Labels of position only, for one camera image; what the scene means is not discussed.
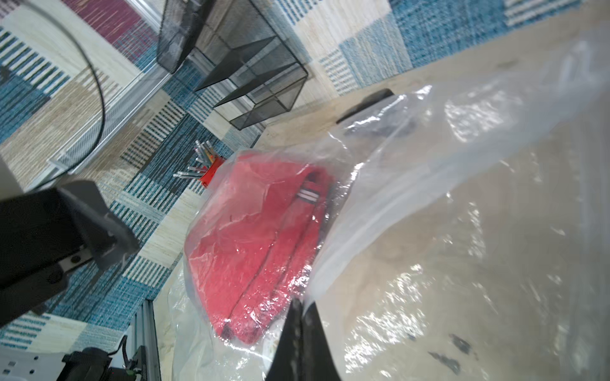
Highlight black stapler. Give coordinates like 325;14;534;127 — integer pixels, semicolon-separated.
335;88;395;125

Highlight clear plastic vacuum bag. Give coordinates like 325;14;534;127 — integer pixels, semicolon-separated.
169;24;609;380

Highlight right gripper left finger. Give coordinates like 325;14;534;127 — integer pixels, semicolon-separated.
1;180;139;325

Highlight aluminium front rail frame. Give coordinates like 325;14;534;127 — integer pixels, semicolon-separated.
125;299;162;381

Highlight red trousers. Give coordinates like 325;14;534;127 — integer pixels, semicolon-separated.
184;151;335;344

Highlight pens in cup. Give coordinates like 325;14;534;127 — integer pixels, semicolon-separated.
173;140;221;179

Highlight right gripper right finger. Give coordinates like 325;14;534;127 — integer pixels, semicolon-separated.
265;298;340;381

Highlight red pen cup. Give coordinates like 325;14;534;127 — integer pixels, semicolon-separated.
200;157;226;188

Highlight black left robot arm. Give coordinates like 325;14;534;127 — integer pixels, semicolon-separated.
57;335;146;381

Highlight black mesh shelf rack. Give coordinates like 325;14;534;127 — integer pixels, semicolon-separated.
157;1;309;131

